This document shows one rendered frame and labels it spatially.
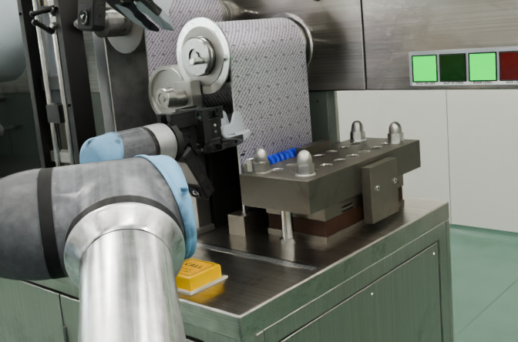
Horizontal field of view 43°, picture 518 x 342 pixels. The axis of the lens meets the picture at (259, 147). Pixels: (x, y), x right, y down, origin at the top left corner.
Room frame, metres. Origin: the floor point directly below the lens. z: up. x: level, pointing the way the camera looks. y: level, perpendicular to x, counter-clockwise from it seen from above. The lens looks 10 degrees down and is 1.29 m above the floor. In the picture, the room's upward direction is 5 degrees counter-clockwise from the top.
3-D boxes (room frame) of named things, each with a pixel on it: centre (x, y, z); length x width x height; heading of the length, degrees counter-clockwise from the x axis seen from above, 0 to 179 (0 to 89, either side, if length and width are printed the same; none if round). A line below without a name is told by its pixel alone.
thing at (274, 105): (1.35, -0.04, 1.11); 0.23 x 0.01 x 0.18; 138
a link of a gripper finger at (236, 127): (1.24, 0.04, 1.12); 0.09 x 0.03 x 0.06; 137
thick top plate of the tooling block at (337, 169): (1.30, -0.15, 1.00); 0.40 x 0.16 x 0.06; 138
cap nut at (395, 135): (1.39, -0.29, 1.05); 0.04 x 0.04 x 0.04
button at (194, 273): (1.02, 0.13, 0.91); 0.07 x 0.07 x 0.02; 48
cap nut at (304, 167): (1.15, -0.08, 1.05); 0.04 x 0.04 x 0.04
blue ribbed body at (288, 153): (1.34, -0.05, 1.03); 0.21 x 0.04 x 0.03; 138
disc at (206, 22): (1.30, 0.09, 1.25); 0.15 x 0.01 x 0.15; 48
